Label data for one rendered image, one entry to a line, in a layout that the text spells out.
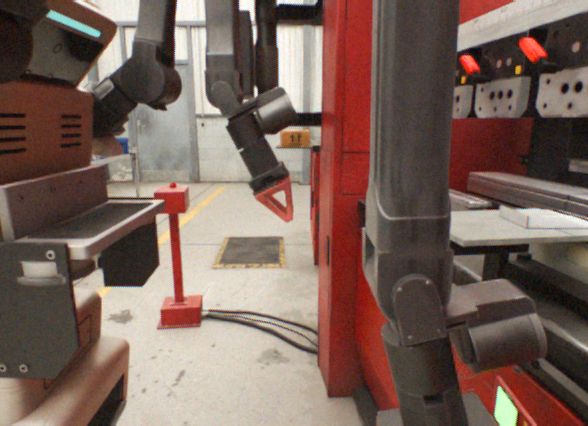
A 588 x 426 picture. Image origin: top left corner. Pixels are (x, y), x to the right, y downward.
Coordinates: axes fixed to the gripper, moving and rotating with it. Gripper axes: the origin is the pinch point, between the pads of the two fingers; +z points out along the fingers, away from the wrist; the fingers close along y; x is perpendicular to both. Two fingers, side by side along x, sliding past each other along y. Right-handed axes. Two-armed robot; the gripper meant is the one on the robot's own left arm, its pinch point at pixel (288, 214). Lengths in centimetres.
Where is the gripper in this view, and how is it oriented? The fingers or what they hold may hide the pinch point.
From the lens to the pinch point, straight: 75.2
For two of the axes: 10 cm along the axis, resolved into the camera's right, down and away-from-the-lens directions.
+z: 4.5, 8.7, 1.9
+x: -8.9, 4.4, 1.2
